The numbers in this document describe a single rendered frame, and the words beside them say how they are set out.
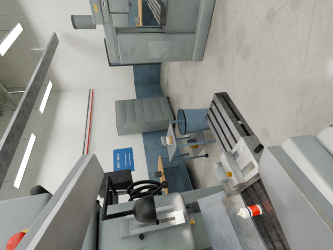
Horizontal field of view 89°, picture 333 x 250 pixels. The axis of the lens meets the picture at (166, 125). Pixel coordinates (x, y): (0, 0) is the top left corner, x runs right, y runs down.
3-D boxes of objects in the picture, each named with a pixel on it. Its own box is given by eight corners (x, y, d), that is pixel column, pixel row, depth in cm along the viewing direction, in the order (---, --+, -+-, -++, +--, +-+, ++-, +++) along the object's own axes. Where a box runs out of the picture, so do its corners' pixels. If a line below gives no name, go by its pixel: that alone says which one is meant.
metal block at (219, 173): (227, 165, 82) (215, 167, 81) (232, 177, 78) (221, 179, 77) (223, 169, 86) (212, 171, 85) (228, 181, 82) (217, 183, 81)
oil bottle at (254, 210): (258, 203, 75) (236, 208, 73) (263, 213, 73) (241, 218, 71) (254, 205, 79) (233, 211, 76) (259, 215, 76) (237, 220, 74)
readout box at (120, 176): (130, 166, 102) (93, 172, 98) (131, 180, 97) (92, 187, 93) (133, 179, 117) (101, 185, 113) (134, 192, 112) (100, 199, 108)
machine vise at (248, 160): (256, 134, 72) (233, 137, 70) (277, 167, 63) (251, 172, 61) (226, 168, 100) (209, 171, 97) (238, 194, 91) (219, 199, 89)
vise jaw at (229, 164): (230, 151, 80) (223, 152, 79) (246, 181, 71) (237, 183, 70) (226, 156, 85) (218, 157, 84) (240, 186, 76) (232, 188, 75)
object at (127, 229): (182, 209, 58) (119, 223, 54) (185, 222, 56) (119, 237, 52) (180, 212, 61) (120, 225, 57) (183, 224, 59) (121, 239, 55)
